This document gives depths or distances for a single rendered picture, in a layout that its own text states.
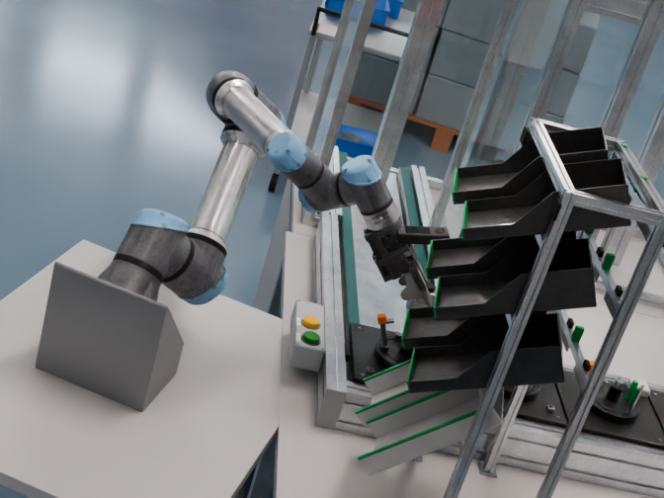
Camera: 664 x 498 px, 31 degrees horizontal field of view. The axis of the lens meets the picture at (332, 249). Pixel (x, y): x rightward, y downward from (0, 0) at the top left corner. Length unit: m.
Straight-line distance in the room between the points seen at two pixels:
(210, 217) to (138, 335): 0.40
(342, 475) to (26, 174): 3.15
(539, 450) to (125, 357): 0.93
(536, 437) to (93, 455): 0.96
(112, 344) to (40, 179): 2.92
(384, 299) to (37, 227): 2.20
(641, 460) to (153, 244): 1.17
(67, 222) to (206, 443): 2.66
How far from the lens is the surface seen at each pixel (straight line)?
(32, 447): 2.37
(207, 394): 2.61
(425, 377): 2.23
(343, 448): 2.57
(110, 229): 5.03
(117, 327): 2.44
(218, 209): 2.71
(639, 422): 2.86
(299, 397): 2.68
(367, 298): 3.04
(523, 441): 2.68
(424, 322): 2.40
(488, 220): 2.11
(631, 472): 2.78
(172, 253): 2.58
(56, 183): 5.33
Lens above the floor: 2.32
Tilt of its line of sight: 26 degrees down
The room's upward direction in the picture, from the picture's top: 17 degrees clockwise
